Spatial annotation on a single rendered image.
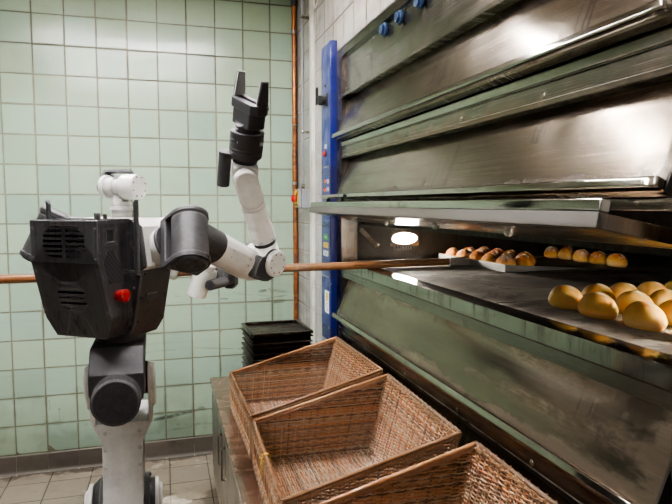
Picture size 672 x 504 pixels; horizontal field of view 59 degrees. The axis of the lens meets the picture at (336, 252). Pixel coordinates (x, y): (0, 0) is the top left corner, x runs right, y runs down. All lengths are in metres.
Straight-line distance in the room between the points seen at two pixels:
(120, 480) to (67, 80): 2.28
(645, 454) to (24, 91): 3.16
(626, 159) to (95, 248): 1.10
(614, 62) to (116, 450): 1.47
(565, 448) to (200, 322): 2.54
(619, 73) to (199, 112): 2.63
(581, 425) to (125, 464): 1.15
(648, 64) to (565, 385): 0.62
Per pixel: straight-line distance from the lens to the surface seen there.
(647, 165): 1.07
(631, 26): 1.12
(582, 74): 1.24
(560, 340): 1.27
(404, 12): 2.10
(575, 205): 0.99
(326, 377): 2.66
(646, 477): 1.15
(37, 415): 3.66
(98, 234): 1.46
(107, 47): 3.53
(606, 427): 1.22
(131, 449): 1.77
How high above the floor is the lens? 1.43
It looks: 5 degrees down
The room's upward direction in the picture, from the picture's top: straight up
